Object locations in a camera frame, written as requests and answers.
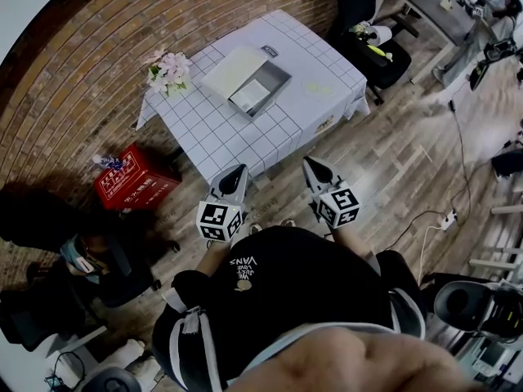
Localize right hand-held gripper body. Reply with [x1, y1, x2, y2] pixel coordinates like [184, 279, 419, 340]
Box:
[311, 179, 362, 229]

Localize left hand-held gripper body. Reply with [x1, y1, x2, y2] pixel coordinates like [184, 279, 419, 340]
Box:
[196, 189, 247, 243]

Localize grey box with lid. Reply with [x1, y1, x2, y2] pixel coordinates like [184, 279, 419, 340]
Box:
[200, 45, 293, 123]

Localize person's left forearm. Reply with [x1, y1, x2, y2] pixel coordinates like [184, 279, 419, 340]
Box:
[194, 234, 243, 278]

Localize person's right forearm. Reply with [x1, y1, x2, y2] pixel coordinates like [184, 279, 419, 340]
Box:
[331, 220, 376, 261]

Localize table with white grid tablecloth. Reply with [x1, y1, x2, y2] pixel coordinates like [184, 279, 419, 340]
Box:
[135, 8, 371, 184]

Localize red plastic crate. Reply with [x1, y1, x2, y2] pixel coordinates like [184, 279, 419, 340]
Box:
[93, 144, 183, 213]

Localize white booklet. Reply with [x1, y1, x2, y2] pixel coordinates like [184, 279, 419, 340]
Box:
[228, 78, 271, 114]

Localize person's black shirt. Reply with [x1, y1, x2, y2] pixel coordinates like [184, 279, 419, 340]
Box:
[151, 225, 428, 392]

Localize black office chair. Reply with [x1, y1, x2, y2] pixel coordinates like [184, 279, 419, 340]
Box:
[329, 0, 413, 106]
[96, 214, 182, 308]

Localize white power strip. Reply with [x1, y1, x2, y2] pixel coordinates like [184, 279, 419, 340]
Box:
[439, 209, 458, 231]

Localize pink flower bouquet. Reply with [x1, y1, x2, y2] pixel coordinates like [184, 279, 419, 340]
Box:
[141, 47, 193, 98]

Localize yellow-green toy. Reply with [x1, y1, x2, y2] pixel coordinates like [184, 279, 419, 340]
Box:
[366, 44, 394, 63]

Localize white wrapped flower bouquet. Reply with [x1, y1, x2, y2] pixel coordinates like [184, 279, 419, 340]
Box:
[349, 20, 393, 45]

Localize grey and black headset device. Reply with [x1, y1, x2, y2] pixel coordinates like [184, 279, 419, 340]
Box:
[432, 279, 523, 345]

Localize black round stool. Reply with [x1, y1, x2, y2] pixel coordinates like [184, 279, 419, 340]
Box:
[80, 366, 143, 392]

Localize grey desk with white legs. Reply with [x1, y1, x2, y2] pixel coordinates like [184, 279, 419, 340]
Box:
[373, 0, 481, 86]

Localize white cable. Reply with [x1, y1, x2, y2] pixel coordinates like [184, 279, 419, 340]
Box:
[417, 223, 445, 285]

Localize black floor cable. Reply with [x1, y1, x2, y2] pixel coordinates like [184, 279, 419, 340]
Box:
[383, 100, 498, 252]

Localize white shelf frame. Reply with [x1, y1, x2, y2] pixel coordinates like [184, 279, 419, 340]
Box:
[467, 185, 523, 279]

